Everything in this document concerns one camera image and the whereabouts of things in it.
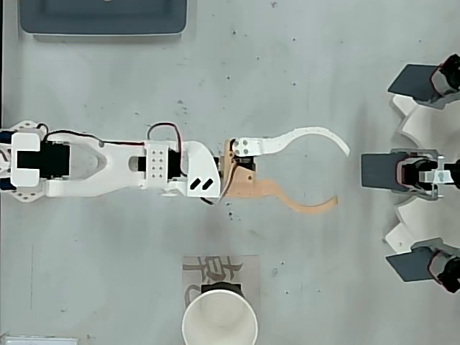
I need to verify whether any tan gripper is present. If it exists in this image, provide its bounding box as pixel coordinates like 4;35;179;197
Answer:
218;125;351;215

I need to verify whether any black paper cup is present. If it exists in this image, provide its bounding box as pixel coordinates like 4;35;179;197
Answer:
181;282;259;345

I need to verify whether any printed paper mat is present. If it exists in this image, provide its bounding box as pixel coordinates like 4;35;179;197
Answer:
182;254;260;313

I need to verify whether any grey flap servo unit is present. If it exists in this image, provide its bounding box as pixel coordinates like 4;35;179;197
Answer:
387;53;460;109
385;239;460;295
360;147;460;199

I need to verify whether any white carousel dispenser base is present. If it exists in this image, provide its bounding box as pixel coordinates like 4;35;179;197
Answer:
385;92;460;257

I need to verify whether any dark grey tray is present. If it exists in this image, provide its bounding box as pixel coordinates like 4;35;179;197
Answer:
18;0;188;37

